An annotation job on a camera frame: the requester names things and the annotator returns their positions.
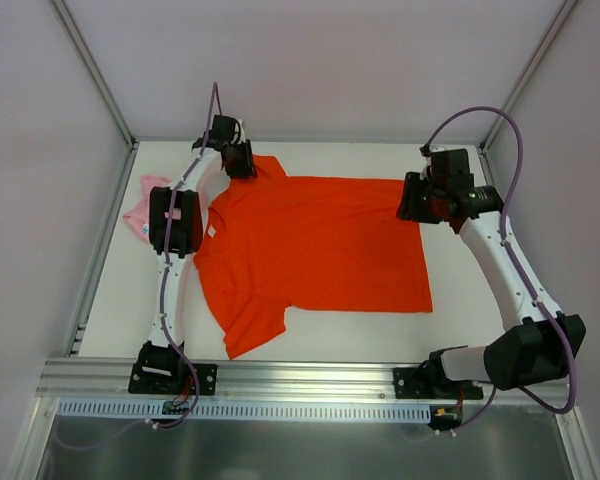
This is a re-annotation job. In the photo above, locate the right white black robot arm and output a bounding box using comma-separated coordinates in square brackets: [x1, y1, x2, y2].
[397, 147, 586, 397]

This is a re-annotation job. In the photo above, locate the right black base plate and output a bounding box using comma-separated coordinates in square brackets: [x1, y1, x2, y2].
[392, 367, 484, 400]

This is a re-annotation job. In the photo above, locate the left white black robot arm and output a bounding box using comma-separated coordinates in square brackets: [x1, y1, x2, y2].
[128, 114, 256, 395]

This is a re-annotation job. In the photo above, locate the aluminium mounting rail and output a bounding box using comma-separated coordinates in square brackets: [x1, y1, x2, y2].
[34, 357, 577, 407]

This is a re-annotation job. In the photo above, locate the orange t shirt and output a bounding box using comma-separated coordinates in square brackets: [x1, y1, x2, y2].
[194, 156, 433, 359]

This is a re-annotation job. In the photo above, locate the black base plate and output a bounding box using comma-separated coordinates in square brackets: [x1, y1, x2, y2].
[392, 367, 484, 400]
[127, 363, 218, 396]

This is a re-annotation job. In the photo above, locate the right aluminium frame post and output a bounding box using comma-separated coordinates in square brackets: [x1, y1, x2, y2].
[479, 0, 581, 151]

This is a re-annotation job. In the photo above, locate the pink t shirt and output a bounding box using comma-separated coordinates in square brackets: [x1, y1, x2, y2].
[123, 175, 172, 243]

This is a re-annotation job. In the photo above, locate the left aluminium frame post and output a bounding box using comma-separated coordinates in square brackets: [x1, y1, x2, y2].
[48, 0, 136, 150]

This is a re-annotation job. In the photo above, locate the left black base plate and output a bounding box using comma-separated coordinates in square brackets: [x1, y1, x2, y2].
[127, 363, 218, 396]

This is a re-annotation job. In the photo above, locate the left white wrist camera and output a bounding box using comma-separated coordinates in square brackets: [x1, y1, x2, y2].
[232, 118, 247, 145]

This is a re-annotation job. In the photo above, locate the aluminium frame post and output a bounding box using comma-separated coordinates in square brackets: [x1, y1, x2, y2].
[479, 0, 581, 151]
[48, 0, 136, 150]

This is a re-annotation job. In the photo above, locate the white slotted cable duct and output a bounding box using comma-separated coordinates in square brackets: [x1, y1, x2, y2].
[57, 398, 431, 425]

